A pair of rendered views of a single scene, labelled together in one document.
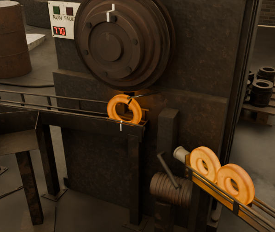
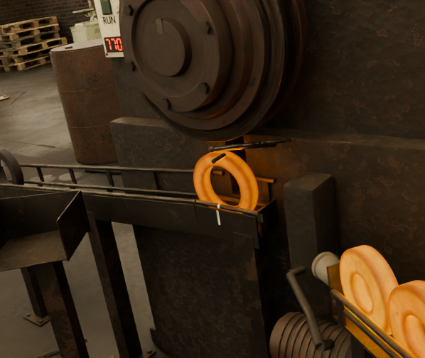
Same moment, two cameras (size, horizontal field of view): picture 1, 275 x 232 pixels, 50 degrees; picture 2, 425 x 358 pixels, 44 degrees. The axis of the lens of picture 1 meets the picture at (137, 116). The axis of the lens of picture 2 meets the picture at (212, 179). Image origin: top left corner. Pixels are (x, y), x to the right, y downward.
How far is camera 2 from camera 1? 39 cm
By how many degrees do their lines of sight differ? 18
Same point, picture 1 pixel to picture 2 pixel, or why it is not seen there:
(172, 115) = (312, 185)
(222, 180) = (399, 322)
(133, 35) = (202, 13)
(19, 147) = (37, 256)
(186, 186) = (345, 344)
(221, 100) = (423, 145)
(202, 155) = (357, 264)
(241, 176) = not seen: outside the picture
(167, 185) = (304, 341)
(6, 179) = not seen: hidden behind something
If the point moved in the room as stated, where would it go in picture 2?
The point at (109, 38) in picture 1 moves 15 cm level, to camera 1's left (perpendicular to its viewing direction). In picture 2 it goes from (163, 30) to (97, 38)
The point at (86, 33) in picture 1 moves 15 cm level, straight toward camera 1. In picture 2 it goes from (126, 28) to (108, 36)
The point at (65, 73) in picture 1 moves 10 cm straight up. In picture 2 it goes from (128, 122) to (121, 89)
